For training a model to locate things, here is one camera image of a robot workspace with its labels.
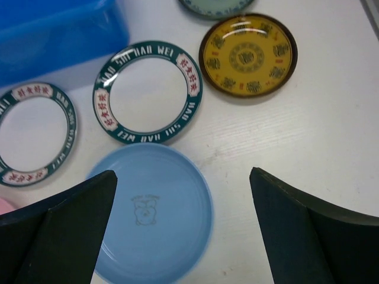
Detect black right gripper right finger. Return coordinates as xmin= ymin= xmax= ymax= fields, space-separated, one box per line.
xmin=249 ymin=167 xmax=378 ymax=283

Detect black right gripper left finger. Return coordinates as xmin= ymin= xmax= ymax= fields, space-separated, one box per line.
xmin=1 ymin=170 xmax=117 ymax=283

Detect pink plastic plate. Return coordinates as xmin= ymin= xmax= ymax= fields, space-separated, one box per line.
xmin=0 ymin=198 xmax=15 ymax=215

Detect light blue plastic plate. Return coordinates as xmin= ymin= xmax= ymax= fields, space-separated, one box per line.
xmin=89 ymin=143 xmax=214 ymax=283

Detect blue plastic bin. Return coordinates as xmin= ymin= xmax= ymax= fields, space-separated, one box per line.
xmin=1 ymin=1 xmax=130 ymax=86

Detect green rim plate left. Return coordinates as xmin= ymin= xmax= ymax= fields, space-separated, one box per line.
xmin=1 ymin=82 xmax=78 ymax=188

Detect green rim plate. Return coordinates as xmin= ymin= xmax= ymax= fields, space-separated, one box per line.
xmin=1 ymin=82 xmax=78 ymax=188
xmin=92 ymin=41 xmax=203 ymax=144

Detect green rim plate right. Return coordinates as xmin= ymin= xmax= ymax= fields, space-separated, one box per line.
xmin=92 ymin=41 xmax=203 ymax=144

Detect yellow patterned plate right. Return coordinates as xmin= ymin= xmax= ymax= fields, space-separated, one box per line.
xmin=198 ymin=13 xmax=298 ymax=98

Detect celadon blue pattern plate right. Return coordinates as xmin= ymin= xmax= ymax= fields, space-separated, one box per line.
xmin=179 ymin=0 xmax=254 ymax=20

